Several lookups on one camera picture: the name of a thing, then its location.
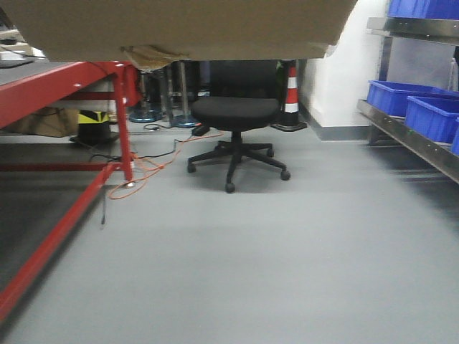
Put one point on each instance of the torn cardboard box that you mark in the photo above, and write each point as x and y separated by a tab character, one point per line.
196	30

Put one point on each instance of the steel flow rack shelf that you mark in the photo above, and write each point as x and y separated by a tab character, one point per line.
441	31

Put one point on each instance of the blue plastic bin upper shelf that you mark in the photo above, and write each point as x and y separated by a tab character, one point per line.
424	9

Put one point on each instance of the black swivel office chair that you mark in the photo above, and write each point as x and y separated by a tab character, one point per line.
242	97

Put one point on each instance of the orange white traffic cone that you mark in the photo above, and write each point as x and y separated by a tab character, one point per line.
288	119

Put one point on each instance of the black yellow striped base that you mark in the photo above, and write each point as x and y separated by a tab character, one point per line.
93	128

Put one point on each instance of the blue plastic bin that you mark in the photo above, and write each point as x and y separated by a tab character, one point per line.
433	117
391	97

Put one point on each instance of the red metal table frame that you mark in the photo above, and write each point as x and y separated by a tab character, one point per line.
26	94

